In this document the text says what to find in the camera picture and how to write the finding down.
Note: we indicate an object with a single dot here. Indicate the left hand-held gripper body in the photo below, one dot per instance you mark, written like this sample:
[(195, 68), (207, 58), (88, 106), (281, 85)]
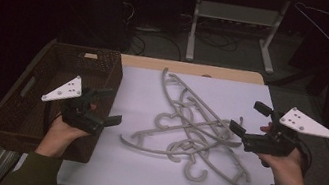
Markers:
[(66, 91)]

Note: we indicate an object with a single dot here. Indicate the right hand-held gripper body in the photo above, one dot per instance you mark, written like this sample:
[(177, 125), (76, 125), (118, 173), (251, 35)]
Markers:
[(302, 124)]

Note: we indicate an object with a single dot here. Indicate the grey plastic clothes hanger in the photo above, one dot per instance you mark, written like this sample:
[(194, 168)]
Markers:
[(187, 173), (164, 80), (143, 148)]

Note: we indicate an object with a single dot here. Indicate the brown woven basket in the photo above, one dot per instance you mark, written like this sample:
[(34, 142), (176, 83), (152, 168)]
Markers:
[(13, 114)]

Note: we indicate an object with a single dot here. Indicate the person's left hand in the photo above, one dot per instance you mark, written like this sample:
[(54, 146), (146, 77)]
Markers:
[(58, 137)]

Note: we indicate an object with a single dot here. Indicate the person's right hand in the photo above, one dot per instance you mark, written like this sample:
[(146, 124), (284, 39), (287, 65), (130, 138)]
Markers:
[(287, 172)]

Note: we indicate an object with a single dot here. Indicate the white power strip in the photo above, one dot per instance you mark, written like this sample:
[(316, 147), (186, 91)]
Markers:
[(147, 29)]

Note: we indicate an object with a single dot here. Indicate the white metal rack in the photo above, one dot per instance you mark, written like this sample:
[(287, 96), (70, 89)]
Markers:
[(233, 12)]

